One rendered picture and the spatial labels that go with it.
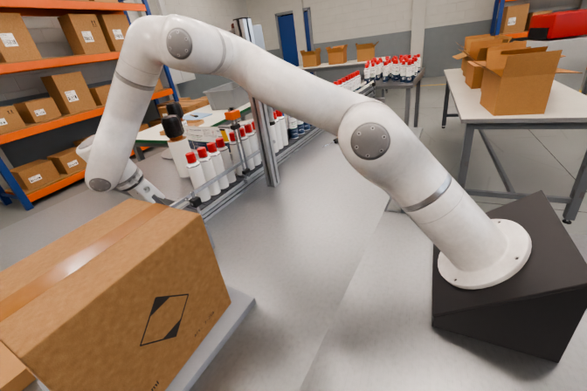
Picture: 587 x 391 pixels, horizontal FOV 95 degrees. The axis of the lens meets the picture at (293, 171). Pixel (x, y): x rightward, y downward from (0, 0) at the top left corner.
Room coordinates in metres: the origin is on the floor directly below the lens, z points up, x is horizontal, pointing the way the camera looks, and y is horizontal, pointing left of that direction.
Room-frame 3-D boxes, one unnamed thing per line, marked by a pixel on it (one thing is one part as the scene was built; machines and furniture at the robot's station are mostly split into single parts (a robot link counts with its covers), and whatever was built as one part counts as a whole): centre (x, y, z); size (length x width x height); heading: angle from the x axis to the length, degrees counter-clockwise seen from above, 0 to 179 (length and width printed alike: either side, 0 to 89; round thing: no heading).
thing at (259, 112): (1.09, 0.10, 1.16); 0.04 x 0.04 x 0.67; 55
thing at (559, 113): (2.50, -2.03, 0.39); 2.20 x 0.80 x 0.78; 153
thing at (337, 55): (6.49, -1.36, 0.96); 0.44 x 0.44 x 0.37; 60
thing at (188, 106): (5.23, 1.87, 0.32); 1.20 x 0.83 x 0.64; 62
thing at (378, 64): (3.11, -1.26, 0.98); 0.57 x 0.46 x 0.21; 55
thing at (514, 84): (1.79, -1.57, 0.97); 0.51 x 0.42 x 0.37; 68
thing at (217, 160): (1.04, 0.31, 0.98); 0.05 x 0.05 x 0.20
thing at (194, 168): (0.95, 0.37, 0.98); 0.05 x 0.05 x 0.20
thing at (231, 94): (3.34, 0.58, 0.91); 0.60 x 0.40 x 0.22; 156
